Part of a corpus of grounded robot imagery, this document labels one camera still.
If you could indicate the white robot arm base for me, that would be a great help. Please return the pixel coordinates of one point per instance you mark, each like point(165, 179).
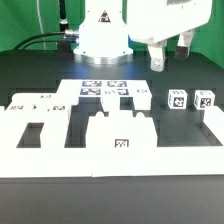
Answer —
point(103, 35)

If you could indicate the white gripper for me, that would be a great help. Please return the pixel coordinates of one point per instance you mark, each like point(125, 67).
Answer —
point(152, 21)

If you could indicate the white tagged cube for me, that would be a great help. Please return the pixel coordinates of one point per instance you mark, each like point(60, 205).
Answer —
point(203, 99)
point(177, 99)

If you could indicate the white marker base plate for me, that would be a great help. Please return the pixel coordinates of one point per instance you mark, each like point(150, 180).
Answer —
point(95, 88)

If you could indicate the white chair seat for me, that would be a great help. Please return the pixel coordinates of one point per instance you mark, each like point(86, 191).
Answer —
point(121, 130)

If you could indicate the white tagged cube right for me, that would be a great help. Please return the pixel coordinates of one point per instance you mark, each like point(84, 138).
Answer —
point(203, 99)

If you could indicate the white U-shaped obstacle fence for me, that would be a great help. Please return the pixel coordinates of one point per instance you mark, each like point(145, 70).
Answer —
point(29, 160)

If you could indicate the white tagged cube left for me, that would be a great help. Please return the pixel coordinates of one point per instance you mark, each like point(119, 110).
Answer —
point(177, 99)

